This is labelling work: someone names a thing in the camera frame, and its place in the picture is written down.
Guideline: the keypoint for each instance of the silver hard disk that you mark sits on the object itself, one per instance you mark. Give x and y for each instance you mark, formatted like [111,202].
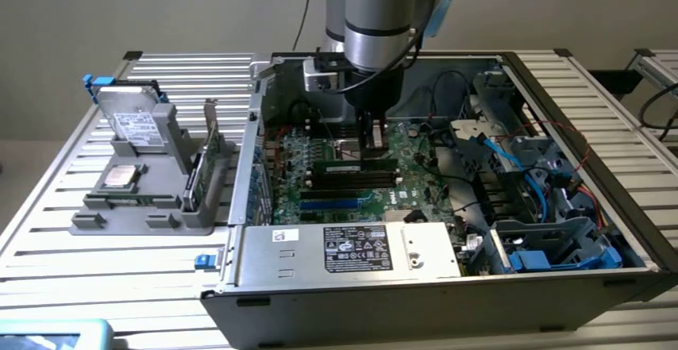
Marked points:
[133,120]

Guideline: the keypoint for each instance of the green motherboard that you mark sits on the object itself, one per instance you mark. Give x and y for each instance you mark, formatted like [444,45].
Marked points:
[413,191]

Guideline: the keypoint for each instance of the green RAM stick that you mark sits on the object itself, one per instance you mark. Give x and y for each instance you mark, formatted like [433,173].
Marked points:
[133,200]
[340,165]

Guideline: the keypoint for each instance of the teal plastic box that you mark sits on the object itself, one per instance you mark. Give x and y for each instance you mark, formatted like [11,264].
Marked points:
[53,336]

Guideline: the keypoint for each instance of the blue disk bracket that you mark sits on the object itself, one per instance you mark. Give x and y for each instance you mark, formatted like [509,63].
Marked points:
[98,80]

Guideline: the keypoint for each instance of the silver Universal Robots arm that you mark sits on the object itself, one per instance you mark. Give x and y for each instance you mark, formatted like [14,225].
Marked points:
[372,8]

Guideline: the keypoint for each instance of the blue plastic clip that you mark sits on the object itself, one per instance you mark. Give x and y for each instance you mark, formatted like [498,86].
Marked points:
[207,260]

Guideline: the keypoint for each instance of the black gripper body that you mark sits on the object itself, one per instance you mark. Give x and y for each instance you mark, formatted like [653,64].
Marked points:
[376,88]

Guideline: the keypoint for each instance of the silver CPU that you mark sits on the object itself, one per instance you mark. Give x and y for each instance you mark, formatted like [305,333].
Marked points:
[125,176]

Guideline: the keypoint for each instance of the CPU socket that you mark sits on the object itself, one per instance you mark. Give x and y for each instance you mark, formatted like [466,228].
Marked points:
[348,147]

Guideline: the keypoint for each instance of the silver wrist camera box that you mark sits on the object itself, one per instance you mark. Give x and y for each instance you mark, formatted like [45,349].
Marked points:
[320,76]

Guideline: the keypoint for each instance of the neighbouring metal slat table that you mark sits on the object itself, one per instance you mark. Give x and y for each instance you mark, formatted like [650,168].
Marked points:
[654,70]

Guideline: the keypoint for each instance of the blue expansion slot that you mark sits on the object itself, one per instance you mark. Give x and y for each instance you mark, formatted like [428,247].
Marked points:
[334,204]

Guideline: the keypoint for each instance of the grey metal disk bay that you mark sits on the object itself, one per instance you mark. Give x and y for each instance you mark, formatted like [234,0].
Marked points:
[530,147]

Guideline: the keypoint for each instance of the green graphics card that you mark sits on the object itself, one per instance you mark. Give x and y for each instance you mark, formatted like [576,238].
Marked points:
[203,159]

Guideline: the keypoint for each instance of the open black PC case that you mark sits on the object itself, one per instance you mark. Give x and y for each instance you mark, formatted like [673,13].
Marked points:
[424,318]

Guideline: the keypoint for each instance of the blue disk bay latch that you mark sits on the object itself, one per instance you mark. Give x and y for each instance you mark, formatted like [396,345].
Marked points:
[536,260]

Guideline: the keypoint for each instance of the silver power supply unit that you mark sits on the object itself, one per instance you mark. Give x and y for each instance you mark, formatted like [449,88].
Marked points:
[340,254]

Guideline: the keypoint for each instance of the black RAM slot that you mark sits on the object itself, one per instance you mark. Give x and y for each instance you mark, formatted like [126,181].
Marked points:
[353,175]
[352,181]
[350,186]

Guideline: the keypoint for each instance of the black expansion slot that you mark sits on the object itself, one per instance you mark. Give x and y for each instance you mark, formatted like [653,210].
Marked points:
[334,196]

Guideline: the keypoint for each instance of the grey parts rack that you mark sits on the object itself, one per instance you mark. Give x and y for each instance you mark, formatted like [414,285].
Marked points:
[159,219]

